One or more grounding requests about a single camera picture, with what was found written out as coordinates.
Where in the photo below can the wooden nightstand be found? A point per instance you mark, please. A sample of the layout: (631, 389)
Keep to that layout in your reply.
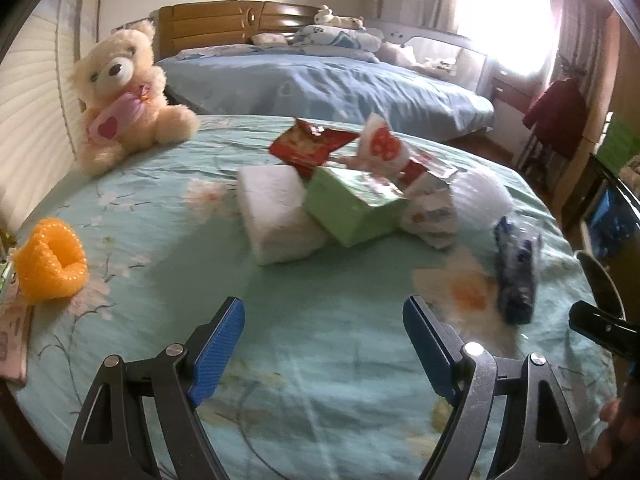
(507, 90)

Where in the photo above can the white ribbed headboard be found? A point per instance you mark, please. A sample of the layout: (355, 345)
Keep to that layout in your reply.
(35, 125)

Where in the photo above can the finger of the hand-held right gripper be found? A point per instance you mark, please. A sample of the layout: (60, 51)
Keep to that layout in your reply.
(600, 325)

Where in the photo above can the pink plush toy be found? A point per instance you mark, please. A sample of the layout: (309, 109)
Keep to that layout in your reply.
(397, 54)

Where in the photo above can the grey bed guard rail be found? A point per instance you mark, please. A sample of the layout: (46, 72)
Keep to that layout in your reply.
(465, 55)

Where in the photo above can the bright window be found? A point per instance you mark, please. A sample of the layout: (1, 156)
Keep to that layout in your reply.
(510, 25)

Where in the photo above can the red snack bag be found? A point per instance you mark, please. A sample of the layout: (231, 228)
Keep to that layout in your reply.
(305, 145)

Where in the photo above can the pink notebook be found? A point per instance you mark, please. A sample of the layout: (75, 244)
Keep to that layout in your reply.
(12, 345)

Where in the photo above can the stack of green boxes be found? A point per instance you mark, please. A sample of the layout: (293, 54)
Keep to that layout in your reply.
(620, 137)

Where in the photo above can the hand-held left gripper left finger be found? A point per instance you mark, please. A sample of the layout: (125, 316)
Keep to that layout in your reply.
(220, 345)

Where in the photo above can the green cardboard box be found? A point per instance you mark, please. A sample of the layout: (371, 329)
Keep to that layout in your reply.
(350, 210)

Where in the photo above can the white plush toy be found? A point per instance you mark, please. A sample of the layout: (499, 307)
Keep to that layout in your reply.
(325, 15)

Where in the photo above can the cream teddy bear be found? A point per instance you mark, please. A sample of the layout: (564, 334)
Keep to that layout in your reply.
(125, 110)

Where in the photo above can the white trash bin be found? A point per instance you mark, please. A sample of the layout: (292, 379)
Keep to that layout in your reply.
(602, 280)

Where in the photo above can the bed with teal floral sheet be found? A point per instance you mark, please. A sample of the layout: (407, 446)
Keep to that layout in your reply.
(175, 260)

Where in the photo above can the bed with blue sheet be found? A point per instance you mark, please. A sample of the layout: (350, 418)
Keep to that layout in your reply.
(325, 85)

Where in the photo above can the white and red wrapper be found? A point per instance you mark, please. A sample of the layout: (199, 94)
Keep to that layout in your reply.
(380, 145)

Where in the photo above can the person's right hand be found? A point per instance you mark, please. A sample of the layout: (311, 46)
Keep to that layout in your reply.
(605, 452)

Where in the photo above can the dark red jacket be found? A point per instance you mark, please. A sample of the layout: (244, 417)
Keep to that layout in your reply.
(557, 115)

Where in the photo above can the small white pillow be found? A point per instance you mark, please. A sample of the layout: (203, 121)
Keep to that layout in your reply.
(270, 39)

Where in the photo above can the white plastic bag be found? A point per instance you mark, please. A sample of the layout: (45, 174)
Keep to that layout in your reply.
(482, 195)

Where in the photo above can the wooden headboard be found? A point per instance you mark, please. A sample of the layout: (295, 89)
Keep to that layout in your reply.
(210, 22)

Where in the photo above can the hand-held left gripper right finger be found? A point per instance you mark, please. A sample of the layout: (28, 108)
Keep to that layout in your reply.
(425, 340)

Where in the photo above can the orange spiky cup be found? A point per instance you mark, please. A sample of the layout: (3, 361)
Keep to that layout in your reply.
(45, 270)

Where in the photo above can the blue and white pillow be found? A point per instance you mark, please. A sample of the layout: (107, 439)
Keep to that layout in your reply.
(340, 40)

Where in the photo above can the white printed wrapper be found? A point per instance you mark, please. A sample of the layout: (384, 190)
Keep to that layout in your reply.
(432, 220)

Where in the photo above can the white tissue pack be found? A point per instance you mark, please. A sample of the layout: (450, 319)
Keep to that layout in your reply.
(277, 215)

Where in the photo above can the blue snack wrapper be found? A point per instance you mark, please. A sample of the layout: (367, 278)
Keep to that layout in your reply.
(517, 270)

